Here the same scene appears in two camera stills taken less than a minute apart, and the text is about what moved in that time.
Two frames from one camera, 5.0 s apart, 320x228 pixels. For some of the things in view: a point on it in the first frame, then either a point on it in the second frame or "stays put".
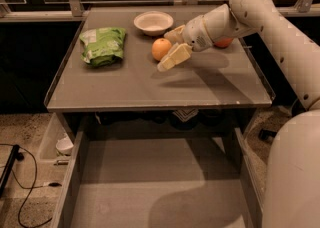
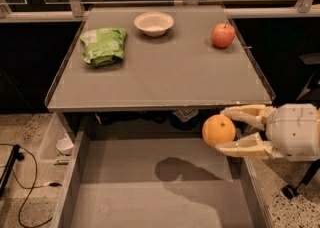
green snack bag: (103, 46) stays put
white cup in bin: (64, 146) stays put
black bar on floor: (15, 155) stays put
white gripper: (196, 35) -> (294, 131)
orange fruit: (160, 48) -> (218, 129)
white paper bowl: (154, 23) stays put
